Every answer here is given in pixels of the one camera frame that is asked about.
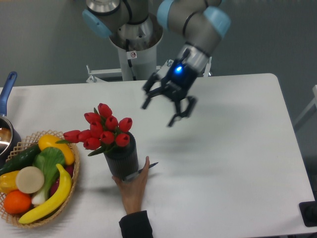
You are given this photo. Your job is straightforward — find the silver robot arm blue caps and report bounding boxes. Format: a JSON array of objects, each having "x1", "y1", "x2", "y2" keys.
[{"x1": 142, "y1": 0, "x2": 231, "y2": 127}]

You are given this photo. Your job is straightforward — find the dark sleeved forearm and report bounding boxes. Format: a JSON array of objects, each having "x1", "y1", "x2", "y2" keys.
[{"x1": 119, "y1": 210, "x2": 153, "y2": 238}]

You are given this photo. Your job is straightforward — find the black device at table edge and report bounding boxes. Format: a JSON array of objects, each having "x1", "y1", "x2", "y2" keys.
[{"x1": 299, "y1": 201, "x2": 317, "y2": 227}]

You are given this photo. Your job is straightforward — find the yellow banana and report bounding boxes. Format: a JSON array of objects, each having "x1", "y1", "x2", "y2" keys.
[{"x1": 18, "y1": 164, "x2": 72, "y2": 224}]

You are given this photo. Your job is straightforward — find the yellow squash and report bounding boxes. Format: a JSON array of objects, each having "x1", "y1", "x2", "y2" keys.
[{"x1": 38, "y1": 134, "x2": 75, "y2": 166}]

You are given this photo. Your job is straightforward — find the grey pen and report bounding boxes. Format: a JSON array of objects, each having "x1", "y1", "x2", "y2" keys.
[{"x1": 123, "y1": 162, "x2": 158, "y2": 182}]

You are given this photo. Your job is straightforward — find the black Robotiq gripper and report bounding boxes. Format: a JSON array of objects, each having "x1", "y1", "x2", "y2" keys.
[{"x1": 142, "y1": 59, "x2": 198, "y2": 127}]

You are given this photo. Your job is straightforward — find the purple red vegetable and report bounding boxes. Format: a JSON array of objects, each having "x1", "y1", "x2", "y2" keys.
[{"x1": 50, "y1": 165, "x2": 74, "y2": 197}]

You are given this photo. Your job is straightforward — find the red tulip bouquet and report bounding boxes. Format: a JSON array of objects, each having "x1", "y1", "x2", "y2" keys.
[{"x1": 56, "y1": 103, "x2": 133, "y2": 156}]

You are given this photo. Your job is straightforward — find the green cucumber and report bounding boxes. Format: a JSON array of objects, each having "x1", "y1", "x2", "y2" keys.
[{"x1": 0, "y1": 144, "x2": 41, "y2": 175}]

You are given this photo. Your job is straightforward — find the beige round disc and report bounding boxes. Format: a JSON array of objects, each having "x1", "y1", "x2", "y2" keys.
[{"x1": 15, "y1": 166, "x2": 45, "y2": 194}]

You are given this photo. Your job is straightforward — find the orange fruit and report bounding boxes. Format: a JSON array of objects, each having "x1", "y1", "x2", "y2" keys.
[{"x1": 3, "y1": 190, "x2": 31, "y2": 214}]

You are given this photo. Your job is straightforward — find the dark grey ribbed vase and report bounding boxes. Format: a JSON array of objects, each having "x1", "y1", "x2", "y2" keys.
[{"x1": 104, "y1": 132, "x2": 139, "y2": 180}]

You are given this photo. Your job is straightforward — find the green bok choy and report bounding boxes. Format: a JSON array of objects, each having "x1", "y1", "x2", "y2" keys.
[{"x1": 32, "y1": 147, "x2": 65, "y2": 206}]

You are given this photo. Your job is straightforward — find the woven wicker basket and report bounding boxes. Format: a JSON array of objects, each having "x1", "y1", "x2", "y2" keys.
[{"x1": 0, "y1": 130, "x2": 80, "y2": 229}]

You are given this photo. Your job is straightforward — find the blue handled saucepan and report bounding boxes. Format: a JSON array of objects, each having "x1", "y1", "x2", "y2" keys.
[{"x1": 0, "y1": 71, "x2": 21, "y2": 168}]

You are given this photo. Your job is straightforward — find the person's hand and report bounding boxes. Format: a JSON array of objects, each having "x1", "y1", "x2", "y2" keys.
[{"x1": 112, "y1": 156, "x2": 150, "y2": 215}]

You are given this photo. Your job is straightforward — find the yellow bell pepper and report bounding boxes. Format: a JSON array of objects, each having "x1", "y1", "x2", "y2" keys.
[{"x1": 0, "y1": 171, "x2": 19, "y2": 194}]

